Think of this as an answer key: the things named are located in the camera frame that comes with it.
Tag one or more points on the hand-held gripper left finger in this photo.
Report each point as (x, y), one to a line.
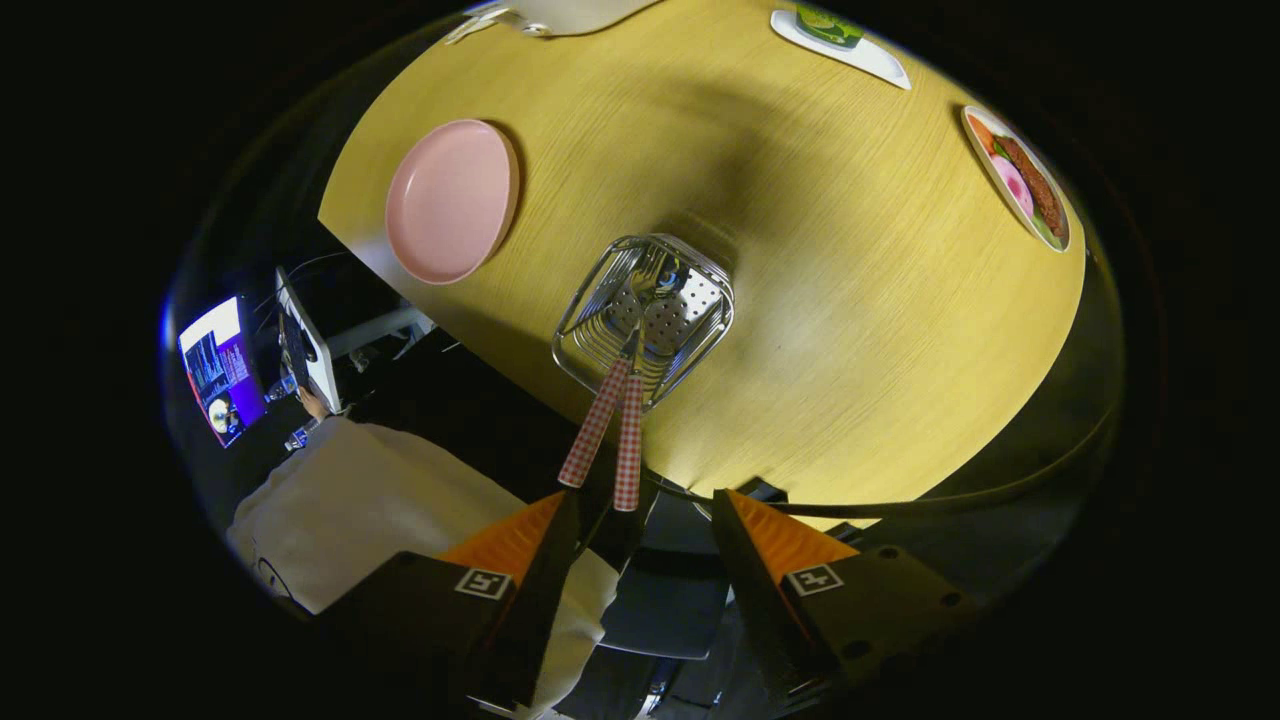
(540, 600)

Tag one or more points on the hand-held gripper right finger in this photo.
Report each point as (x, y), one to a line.
(750, 590)

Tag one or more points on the dark grey chair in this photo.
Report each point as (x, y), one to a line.
(665, 610)

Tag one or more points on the perforated metal basket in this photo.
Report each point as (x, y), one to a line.
(700, 320)

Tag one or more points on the white desk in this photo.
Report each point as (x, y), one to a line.
(380, 330)

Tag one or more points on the white laptop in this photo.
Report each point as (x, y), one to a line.
(315, 350)

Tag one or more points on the computer monitor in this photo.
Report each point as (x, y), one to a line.
(222, 370)

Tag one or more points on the pink plate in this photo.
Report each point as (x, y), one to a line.
(450, 200)

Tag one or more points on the white plate of food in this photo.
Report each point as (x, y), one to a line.
(1025, 180)

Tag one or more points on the white coaster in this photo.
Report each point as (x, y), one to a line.
(880, 65)

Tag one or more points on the green label drink bottle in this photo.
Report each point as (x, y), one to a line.
(830, 25)

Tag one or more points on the white divided snack dish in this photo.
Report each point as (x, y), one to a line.
(475, 25)

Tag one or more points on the white toaster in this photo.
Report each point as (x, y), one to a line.
(580, 15)

